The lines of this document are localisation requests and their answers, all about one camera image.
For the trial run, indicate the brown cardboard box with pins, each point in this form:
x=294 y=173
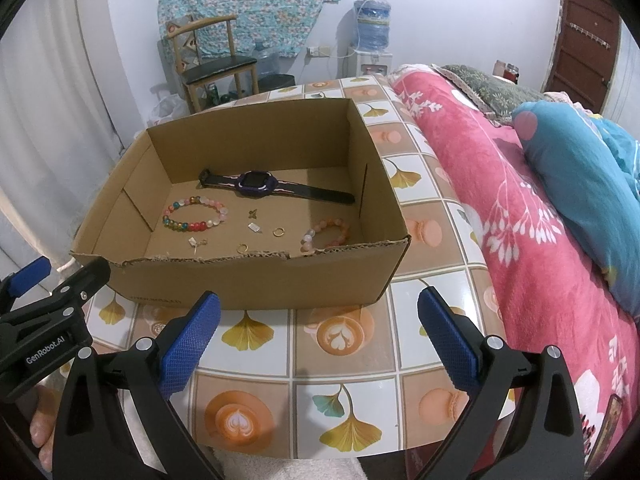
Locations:
x=300 y=280

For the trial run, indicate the pink floral blanket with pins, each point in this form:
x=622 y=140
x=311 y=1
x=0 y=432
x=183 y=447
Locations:
x=500 y=185

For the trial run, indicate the black bin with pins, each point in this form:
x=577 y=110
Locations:
x=276 y=82

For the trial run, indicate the clear water jug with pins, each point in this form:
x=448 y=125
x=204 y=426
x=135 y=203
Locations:
x=267 y=60

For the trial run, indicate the green glass bottles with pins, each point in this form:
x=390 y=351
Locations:
x=220 y=95

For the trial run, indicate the brown door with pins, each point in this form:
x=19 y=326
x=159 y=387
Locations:
x=582 y=45

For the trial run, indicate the white curtain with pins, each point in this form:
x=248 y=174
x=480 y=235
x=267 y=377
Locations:
x=45 y=135

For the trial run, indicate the wooden chair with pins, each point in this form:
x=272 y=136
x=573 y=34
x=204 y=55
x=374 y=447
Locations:
x=215 y=67

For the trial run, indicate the teal floral cloth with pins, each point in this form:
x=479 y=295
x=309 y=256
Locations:
x=250 y=5

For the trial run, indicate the blue pillow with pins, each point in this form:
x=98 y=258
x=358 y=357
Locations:
x=575 y=185

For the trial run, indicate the blue water dispenser bottle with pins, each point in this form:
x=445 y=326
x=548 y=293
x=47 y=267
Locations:
x=372 y=25

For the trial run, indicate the white wall socket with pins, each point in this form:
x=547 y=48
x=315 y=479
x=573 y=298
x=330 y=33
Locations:
x=317 y=51

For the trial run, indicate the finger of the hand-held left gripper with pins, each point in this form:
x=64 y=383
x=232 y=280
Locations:
x=30 y=275
x=75 y=287

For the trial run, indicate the white plastic bag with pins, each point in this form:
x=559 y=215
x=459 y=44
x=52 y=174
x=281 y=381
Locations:
x=167 y=110

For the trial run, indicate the green patterned quilt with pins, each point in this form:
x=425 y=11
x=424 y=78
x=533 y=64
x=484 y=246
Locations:
x=485 y=87

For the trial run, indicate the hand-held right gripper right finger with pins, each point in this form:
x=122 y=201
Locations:
x=447 y=342

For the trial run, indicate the person's left hand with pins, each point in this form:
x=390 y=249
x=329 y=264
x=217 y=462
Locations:
x=44 y=425

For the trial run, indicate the white water dispenser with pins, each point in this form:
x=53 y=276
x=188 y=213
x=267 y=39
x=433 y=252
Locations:
x=370 y=64

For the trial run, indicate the purple smartwatch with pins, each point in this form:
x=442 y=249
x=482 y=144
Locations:
x=257 y=182

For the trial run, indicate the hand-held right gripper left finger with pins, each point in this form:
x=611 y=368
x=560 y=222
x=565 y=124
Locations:
x=190 y=347

